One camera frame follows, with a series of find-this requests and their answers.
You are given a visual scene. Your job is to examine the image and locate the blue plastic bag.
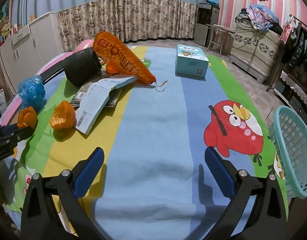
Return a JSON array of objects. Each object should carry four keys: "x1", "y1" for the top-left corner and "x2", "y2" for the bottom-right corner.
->
[{"x1": 18, "y1": 75, "x2": 46, "y2": 112}]

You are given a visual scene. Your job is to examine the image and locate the black keyboard case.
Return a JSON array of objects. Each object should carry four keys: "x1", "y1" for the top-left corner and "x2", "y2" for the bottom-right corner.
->
[{"x1": 40, "y1": 62, "x2": 64, "y2": 85}]

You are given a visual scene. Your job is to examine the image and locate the white paper booklet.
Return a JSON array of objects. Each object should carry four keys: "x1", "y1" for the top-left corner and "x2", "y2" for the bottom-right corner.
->
[{"x1": 75, "y1": 74, "x2": 137, "y2": 135}]

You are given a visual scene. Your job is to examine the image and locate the teal plastic laundry basket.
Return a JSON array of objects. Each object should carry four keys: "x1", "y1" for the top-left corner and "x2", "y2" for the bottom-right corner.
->
[{"x1": 269, "y1": 106, "x2": 307, "y2": 199}]

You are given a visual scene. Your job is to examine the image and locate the white side cabinet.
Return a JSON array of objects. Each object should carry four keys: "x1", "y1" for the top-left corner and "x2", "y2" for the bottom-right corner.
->
[{"x1": 0, "y1": 12, "x2": 64, "y2": 95}]

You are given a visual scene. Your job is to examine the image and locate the black ribbed paper cup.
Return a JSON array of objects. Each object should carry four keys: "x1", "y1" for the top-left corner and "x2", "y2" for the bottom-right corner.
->
[{"x1": 63, "y1": 48, "x2": 101, "y2": 87}]

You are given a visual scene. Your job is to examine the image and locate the grey barcode snack wrapper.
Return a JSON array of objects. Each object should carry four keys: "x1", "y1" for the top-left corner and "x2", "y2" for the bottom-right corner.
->
[{"x1": 70, "y1": 72, "x2": 122, "y2": 109}]

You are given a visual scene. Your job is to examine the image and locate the colourful cartoon table cloth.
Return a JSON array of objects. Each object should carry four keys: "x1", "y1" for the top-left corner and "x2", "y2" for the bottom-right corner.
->
[{"x1": 2, "y1": 47, "x2": 275, "y2": 239}]

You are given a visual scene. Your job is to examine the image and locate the low shelf with lace cover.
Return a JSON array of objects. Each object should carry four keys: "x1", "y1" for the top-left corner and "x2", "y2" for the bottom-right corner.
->
[{"x1": 273, "y1": 71, "x2": 307, "y2": 124}]

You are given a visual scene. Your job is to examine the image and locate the orange snack bag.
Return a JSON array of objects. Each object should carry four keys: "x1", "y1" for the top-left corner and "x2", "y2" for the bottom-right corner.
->
[{"x1": 93, "y1": 31, "x2": 157, "y2": 85}]

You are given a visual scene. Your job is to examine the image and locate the cabinet with patterned cover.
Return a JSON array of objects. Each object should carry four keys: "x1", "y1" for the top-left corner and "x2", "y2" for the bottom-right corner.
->
[{"x1": 229, "y1": 19, "x2": 282, "y2": 83}]

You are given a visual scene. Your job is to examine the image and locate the blue and floral curtain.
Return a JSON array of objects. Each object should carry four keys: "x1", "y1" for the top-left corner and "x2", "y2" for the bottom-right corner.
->
[{"x1": 11, "y1": 0, "x2": 201, "y2": 51}]

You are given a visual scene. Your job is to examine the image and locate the teal cardboard box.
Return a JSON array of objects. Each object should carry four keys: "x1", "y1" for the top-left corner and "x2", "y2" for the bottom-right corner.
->
[{"x1": 175, "y1": 44, "x2": 209, "y2": 79}]

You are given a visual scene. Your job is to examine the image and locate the clothes rack with garments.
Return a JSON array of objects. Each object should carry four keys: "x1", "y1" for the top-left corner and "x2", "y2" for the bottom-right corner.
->
[{"x1": 280, "y1": 15, "x2": 307, "y2": 86}]

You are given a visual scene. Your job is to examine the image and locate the small folding table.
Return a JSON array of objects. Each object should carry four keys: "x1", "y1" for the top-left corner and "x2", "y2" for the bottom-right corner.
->
[{"x1": 207, "y1": 24, "x2": 235, "y2": 56}]

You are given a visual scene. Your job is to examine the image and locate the pile of colourful clothes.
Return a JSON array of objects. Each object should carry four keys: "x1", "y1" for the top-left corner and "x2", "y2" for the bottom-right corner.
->
[{"x1": 235, "y1": 4, "x2": 282, "y2": 35}]

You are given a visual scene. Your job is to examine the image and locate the grey water dispenser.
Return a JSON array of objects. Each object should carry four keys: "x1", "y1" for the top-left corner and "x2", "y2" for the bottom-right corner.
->
[{"x1": 194, "y1": 3, "x2": 220, "y2": 46}]

